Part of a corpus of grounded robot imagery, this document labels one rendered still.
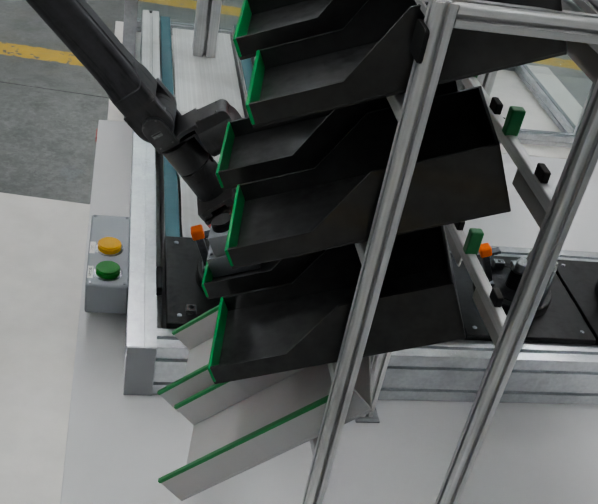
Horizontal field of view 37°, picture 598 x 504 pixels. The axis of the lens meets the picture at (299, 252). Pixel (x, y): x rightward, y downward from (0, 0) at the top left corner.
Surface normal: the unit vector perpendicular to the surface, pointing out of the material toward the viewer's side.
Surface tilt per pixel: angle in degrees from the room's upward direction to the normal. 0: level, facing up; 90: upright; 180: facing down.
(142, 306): 0
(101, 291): 90
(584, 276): 0
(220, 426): 45
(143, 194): 0
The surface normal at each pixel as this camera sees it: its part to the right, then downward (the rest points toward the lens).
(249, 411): -0.58, -0.68
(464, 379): 0.13, 0.58
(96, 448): 0.16, -0.81
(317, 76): -0.27, -0.80
